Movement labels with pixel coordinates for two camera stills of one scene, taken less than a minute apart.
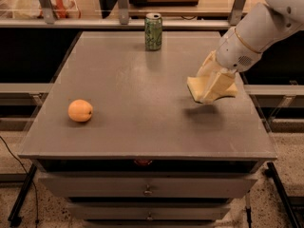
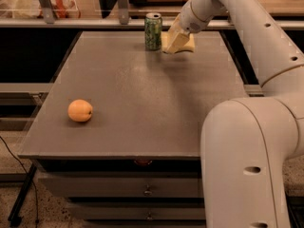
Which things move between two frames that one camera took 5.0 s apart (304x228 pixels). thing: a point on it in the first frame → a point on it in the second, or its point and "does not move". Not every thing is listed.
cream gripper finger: x=211 y=66 → x=176 y=25
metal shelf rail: x=70 y=23 does not move
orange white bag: x=63 y=5 does not move
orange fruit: x=80 y=110 does not move
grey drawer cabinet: x=121 y=137 does not move
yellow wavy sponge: x=198 y=85 → x=188 y=46
